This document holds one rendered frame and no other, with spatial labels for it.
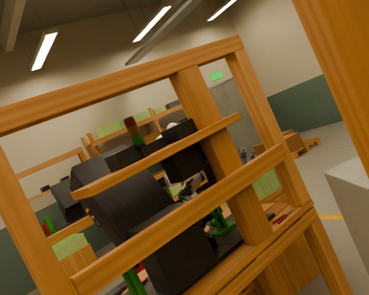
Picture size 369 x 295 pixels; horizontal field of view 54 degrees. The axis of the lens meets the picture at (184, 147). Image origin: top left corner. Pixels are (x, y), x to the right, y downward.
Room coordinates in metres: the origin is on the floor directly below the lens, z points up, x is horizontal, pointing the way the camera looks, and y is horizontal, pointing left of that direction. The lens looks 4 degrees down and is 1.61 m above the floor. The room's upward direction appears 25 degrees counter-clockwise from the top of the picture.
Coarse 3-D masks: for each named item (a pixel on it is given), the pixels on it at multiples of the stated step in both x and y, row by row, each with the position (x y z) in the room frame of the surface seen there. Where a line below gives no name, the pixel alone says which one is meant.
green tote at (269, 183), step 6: (264, 174) 2.86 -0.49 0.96; (270, 174) 2.88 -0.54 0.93; (276, 174) 2.90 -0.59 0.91; (258, 180) 2.84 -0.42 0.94; (264, 180) 2.86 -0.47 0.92; (270, 180) 2.87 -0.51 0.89; (276, 180) 2.89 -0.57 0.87; (258, 186) 2.84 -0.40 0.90; (264, 186) 2.85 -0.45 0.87; (270, 186) 2.87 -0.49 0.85; (276, 186) 2.89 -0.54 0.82; (258, 192) 2.83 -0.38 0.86; (264, 192) 2.84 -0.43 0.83; (270, 192) 2.86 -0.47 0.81; (258, 198) 2.82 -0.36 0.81; (222, 204) 3.20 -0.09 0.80
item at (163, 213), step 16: (144, 224) 1.75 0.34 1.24; (176, 240) 1.69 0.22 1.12; (192, 240) 1.74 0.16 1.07; (208, 240) 1.79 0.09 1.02; (160, 256) 1.63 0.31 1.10; (176, 256) 1.67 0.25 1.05; (192, 256) 1.72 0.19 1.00; (208, 256) 1.76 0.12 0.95; (160, 272) 1.63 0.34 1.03; (176, 272) 1.65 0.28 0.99; (192, 272) 1.69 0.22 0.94; (160, 288) 1.70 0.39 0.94; (176, 288) 1.63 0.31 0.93
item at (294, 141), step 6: (282, 132) 8.23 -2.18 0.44; (288, 132) 7.99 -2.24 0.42; (288, 138) 7.21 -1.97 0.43; (294, 138) 7.28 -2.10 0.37; (300, 138) 7.36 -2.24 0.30; (312, 138) 7.63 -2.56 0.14; (318, 138) 7.51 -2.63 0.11; (258, 144) 8.15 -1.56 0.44; (288, 144) 7.20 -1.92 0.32; (294, 144) 7.25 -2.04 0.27; (300, 144) 7.33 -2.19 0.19; (306, 144) 7.34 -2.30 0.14; (312, 144) 7.67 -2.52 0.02; (318, 144) 7.48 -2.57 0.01; (258, 150) 8.08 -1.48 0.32; (264, 150) 7.90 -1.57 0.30; (294, 150) 7.21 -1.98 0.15; (300, 150) 7.57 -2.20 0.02; (306, 150) 7.33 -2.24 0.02; (294, 156) 7.18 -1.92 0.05
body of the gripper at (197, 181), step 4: (192, 176) 2.07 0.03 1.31; (196, 176) 2.07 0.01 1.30; (200, 176) 2.09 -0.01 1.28; (188, 180) 2.05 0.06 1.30; (196, 180) 2.06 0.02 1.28; (200, 180) 2.10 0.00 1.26; (192, 184) 2.03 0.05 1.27; (196, 184) 2.07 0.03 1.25; (192, 188) 2.05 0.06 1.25; (196, 188) 2.10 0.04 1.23; (192, 192) 2.08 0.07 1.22
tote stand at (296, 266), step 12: (276, 192) 2.87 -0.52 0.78; (300, 240) 2.88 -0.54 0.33; (288, 252) 2.81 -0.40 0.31; (300, 252) 2.86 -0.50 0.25; (276, 264) 2.75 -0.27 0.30; (288, 264) 2.80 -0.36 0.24; (300, 264) 2.84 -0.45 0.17; (312, 264) 2.89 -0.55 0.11; (276, 276) 2.73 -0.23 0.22; (288, 276) 2.77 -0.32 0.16; (300, 276) 2.82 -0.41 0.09; (312, 276) 2.86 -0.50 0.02; (288, 288) 2.76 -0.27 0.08; (300, 288) 2.80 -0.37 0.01
